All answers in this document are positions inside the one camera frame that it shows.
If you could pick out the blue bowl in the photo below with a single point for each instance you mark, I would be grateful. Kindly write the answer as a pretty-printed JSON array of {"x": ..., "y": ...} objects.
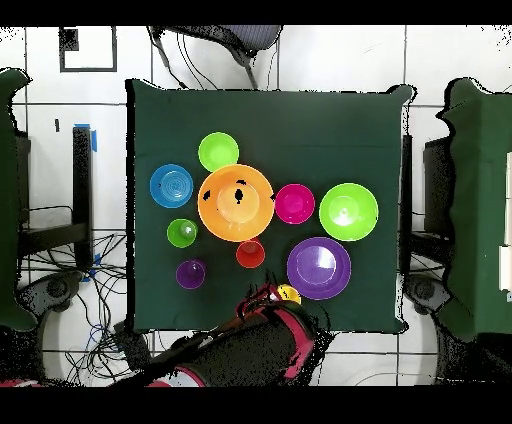
[{"x": 171, "y": 186}]

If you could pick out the grey square floor frame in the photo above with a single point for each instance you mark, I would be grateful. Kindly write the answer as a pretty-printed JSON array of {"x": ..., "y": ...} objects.
[{"x": 68, "y": 40}]

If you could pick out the pink bowl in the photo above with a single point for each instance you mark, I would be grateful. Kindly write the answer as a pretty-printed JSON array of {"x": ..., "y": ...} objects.
[{"x": 294, "y": 203}]

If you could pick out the purple cup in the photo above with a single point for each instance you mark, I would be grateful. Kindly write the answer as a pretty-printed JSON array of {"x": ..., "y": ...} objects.
[{"x": 191, "y": 276}]

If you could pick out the small green bowl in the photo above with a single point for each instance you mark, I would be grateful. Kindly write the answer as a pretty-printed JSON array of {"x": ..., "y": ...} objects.
[{"x": 218, "y": 151}]

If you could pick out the large green bowl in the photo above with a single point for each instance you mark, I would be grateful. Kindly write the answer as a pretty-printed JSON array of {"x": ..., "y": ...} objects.
[{"x": 348, "y": 212}]

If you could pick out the black stand frame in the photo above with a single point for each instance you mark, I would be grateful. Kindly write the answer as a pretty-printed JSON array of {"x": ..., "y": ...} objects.
[
  {"x": 82, "y": 180},
  {"x": 438, "y": 180}
]

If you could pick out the grey office chair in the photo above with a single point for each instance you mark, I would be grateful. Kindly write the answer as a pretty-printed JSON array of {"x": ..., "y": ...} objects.
[{"x": 256, "y": 36}]

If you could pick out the dark green tablecloth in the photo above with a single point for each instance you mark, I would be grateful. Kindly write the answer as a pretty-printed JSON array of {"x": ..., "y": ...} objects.
[{"x": 280, "y": 128}]

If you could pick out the purple bowl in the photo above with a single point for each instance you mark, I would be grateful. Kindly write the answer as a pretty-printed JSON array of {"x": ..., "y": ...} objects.
[{"x": 318, "y": 268}]

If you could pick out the dark green cloth covered table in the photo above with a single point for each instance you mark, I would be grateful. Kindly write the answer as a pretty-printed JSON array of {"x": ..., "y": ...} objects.
[
  {"x": 8, "y": 200},
  {"x": 480, "y": 200}
]

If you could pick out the large orange bowl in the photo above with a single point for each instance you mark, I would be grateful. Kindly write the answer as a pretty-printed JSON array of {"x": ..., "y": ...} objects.
[{"x": 236, "y": 216}]

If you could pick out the black chair base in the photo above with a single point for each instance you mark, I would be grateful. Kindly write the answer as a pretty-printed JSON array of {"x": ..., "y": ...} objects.
[
  {"x": 424, "y": 290},
  {"x": 56, "y": 288}
]

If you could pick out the yellow cup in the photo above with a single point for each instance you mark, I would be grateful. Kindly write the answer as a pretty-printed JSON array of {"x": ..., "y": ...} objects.
[{"x": 291, "y": 294}]

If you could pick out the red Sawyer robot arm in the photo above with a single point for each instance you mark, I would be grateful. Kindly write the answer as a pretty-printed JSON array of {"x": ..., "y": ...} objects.
[{"x": 248, "y": 352}]

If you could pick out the orange cup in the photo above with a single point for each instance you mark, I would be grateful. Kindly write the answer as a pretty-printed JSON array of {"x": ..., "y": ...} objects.
[{"x": 250, "y": 256}]

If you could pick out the green cup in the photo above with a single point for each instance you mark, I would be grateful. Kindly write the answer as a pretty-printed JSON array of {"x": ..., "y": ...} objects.
[{"x": 180, "y": 236}]

